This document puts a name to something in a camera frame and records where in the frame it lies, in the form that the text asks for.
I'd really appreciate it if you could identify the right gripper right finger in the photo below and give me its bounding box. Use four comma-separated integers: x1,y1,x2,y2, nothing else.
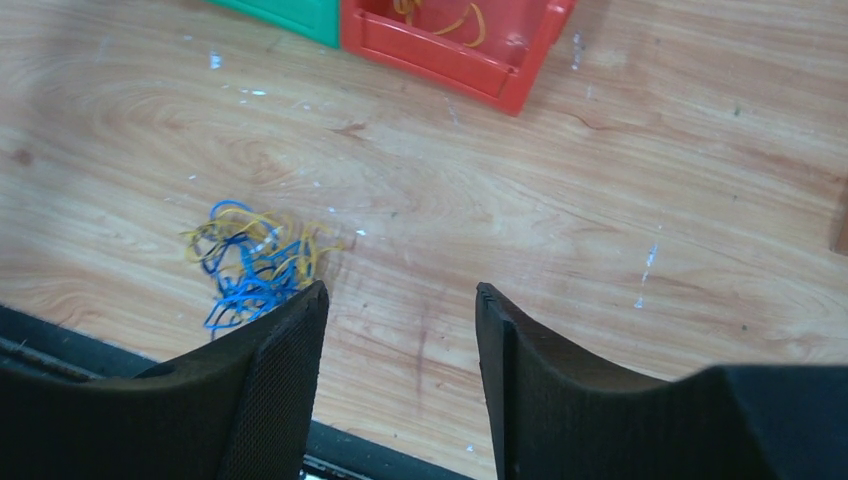
475,283,847,479

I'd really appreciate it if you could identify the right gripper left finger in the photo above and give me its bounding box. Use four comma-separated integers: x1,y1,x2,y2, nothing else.
1,281,329,479

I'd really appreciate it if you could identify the cable ball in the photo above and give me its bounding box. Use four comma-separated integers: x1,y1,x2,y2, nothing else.
180,199,344,338

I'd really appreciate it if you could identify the yellow thin cable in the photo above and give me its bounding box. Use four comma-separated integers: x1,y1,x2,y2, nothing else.
392,0,488,49

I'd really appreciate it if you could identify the wooden compartment tray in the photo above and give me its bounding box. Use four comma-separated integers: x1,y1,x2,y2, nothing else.
828,185,847,256

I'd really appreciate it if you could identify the red plastic bin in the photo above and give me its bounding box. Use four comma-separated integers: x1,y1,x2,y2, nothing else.
340,0,577,116

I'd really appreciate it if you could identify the green plastic bin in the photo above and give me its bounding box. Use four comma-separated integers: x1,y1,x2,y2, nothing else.
212,0,340,48

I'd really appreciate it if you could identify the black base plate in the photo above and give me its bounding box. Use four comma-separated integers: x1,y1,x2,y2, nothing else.
1,300,454,479

